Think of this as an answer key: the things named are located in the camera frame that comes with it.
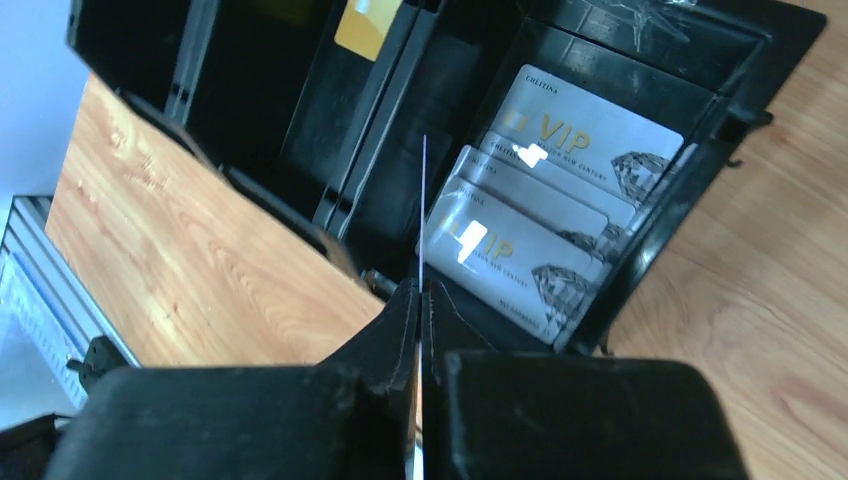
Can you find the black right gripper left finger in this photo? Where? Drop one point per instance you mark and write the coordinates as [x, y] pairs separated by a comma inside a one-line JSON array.
[[349, 417]]

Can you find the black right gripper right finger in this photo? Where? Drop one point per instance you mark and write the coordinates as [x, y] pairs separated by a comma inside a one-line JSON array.
[[489, 414]]

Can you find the silver vip card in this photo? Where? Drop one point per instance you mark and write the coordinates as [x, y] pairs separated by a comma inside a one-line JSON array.
[[524, 177], [607, 145], [531, 275], [422, 215]]

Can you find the silver VIP card bottom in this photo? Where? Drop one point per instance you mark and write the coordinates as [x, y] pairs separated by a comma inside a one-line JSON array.
[[531, 275]]

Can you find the silver VIP card top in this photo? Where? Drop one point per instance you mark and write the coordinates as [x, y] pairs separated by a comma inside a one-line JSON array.
[[607, 145]]

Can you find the gold credit card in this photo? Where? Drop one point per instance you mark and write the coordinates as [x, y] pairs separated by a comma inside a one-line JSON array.
[[364, 26]]

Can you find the black three-compartment tray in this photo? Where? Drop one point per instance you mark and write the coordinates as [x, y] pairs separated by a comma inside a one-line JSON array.
[[266, 94]]

